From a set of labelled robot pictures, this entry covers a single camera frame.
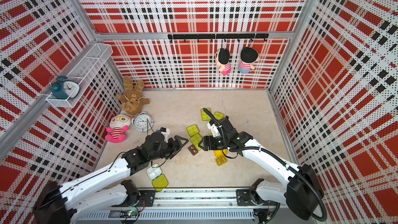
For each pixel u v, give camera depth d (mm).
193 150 884
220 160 841
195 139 927
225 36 884
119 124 950
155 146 600
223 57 930
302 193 396
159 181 789
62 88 615
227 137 604
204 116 1043
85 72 804
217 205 734
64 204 404
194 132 966
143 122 982
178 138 708
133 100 1014
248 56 930
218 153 880
